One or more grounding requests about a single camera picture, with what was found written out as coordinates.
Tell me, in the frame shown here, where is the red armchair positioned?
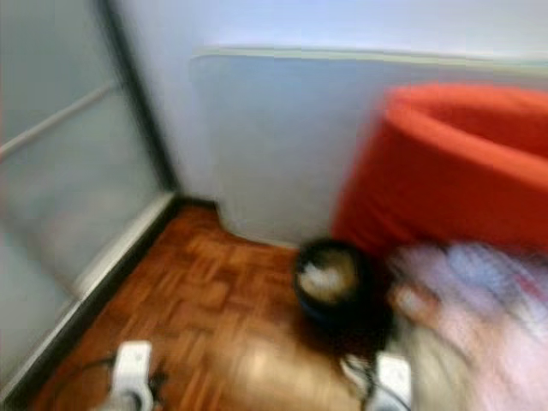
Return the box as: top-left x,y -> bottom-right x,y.
332,83 -> 548,258

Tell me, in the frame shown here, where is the frosted glass sliding door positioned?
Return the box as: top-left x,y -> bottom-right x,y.
0,0 -> 176,403

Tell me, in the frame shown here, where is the beige cloth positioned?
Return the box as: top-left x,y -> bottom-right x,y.
223,338 -> 360,411

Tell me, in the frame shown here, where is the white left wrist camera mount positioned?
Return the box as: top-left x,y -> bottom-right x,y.
114,341 -> 157,402

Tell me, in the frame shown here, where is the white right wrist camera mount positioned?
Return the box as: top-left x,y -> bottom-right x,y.
377,353 -> 414,411

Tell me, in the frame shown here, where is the pale grey leaning board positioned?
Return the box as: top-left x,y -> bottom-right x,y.
190,47 -> 548,249

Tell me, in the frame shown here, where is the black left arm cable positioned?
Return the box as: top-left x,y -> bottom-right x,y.
58,360 -> 121,411

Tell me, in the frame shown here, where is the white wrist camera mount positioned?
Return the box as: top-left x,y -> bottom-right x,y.
377,353 -> 414,411
114,341 -> 157,402

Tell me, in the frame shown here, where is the black waste bin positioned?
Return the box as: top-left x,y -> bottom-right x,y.
294,238 -> 375,332

